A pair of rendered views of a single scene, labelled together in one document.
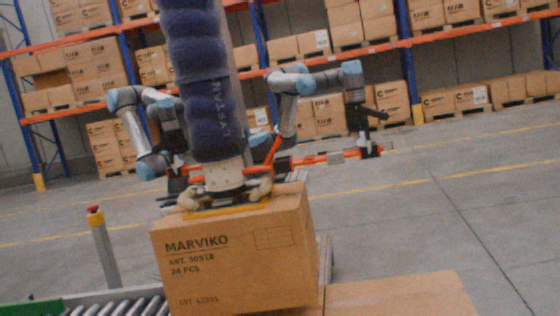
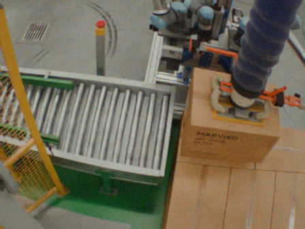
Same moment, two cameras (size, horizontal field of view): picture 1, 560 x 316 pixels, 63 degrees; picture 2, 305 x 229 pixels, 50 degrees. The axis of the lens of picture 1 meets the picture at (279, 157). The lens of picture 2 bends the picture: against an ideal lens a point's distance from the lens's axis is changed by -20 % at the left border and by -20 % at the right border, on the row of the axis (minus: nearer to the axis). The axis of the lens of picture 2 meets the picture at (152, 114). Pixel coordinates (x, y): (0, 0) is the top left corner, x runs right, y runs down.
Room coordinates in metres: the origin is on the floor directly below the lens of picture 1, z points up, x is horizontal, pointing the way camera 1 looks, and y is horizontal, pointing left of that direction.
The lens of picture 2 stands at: (0.71, 0.93, 2.92)
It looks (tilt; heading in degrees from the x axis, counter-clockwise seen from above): 59 degrees down; 351
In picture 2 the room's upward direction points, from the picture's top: 8 degrees clockwise
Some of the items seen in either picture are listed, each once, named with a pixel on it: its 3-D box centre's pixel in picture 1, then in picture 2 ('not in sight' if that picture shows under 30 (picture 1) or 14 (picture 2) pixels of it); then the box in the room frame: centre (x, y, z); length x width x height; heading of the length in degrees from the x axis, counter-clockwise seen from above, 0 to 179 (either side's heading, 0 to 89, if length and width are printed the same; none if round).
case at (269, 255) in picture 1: (242, 247); (232, 118); (1.88, 0.24, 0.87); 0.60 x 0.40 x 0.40; 81
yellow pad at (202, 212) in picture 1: (224, 205); (240, 113); (1.78, 0.26, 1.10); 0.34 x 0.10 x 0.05; 81
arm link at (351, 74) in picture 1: (352, 75); not in sight; (1.79, -0.34, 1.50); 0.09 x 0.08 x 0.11; 24
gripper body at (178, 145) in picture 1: (176, 141); (204, 33); (2.18, 0.47, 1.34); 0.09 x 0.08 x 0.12; 81
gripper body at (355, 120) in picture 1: (357, 116); not in sight; (1.79, -0.33, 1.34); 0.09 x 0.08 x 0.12; 81
